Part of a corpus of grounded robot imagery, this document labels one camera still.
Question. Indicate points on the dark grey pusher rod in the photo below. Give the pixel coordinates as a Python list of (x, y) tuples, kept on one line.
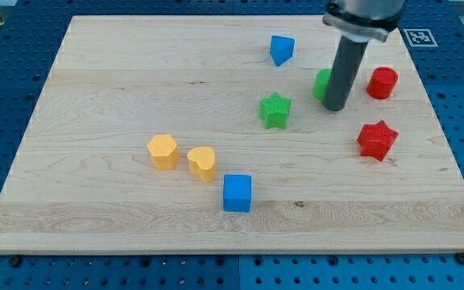
[(346, 63)]

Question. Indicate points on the green cylinder block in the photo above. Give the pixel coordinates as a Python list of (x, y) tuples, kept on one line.
[(321, 83)]

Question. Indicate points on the red star block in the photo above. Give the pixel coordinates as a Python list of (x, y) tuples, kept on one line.
[(376, 140)]

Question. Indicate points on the green star block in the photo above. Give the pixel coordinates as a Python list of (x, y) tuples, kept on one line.
[(274, 111)]

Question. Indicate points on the red cylinder block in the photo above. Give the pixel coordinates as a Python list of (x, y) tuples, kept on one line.
[(382, 83)]

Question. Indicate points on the blue triangle block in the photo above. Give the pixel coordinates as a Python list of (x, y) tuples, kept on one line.
[(281, 49)]

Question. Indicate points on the white fiducial marker tag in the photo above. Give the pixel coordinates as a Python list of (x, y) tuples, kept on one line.
[(420, 38)]

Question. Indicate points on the wooden board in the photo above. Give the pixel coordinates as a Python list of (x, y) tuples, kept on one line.
[(83, 182)]

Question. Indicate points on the blue cube block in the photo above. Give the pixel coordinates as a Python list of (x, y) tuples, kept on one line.
[(237, 193)]

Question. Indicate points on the yellow heart block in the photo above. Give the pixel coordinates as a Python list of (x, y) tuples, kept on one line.
[(202, 163)]

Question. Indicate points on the yellow hexagon block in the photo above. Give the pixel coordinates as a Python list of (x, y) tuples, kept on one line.
[(164, 152)]

